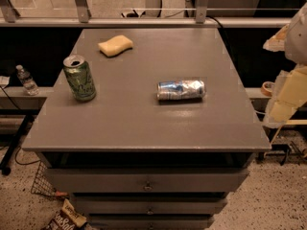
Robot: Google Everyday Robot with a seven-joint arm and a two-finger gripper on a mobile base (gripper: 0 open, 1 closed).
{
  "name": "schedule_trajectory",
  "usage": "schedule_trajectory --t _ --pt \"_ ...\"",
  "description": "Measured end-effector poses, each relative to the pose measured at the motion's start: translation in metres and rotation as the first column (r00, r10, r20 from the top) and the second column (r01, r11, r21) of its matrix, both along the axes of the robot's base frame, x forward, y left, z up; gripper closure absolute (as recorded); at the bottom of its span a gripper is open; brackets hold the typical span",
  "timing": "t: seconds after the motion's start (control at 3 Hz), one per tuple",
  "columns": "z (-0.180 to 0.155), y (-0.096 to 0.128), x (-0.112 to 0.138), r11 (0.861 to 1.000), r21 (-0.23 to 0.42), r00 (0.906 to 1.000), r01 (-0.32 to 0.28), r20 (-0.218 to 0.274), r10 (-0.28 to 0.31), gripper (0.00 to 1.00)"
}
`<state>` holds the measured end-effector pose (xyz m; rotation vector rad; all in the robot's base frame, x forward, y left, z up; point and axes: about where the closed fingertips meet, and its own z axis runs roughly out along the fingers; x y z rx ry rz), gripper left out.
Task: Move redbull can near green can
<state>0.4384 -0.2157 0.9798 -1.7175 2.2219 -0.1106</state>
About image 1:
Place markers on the grey drawer cabinet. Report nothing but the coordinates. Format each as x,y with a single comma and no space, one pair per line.
127,127

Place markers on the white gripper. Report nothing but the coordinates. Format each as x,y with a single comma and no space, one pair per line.
297,40

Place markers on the drawer with knob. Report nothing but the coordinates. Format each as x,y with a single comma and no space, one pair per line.
153,222
148,204
146,180

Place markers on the green soda can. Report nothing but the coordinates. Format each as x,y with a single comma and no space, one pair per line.
78,75

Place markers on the silver blue redbull can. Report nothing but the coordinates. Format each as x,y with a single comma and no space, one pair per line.
180,90

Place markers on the snack chip bag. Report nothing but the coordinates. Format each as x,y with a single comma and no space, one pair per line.
67,218

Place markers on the bottom drawer with knob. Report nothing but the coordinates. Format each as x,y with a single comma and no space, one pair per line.
153,222

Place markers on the roll of tape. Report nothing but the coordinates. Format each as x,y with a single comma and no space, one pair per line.
267,88

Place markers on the yellow sponge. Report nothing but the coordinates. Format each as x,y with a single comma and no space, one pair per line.
115,45

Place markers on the clear plastic water bottle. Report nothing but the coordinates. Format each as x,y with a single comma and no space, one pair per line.
27,80

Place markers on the wire mesh basket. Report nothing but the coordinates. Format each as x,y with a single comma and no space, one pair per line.
42,187

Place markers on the metal rail frame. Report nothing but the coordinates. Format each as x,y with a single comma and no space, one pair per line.
147,13

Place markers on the yellow stand frame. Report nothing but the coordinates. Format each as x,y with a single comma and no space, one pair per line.
294,132

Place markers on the middle drawer with knob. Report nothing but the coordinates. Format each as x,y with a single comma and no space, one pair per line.
148,204

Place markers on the top drawer with knob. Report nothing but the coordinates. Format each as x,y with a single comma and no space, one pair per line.
146,180

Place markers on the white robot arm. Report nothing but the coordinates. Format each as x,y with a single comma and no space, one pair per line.
296,39

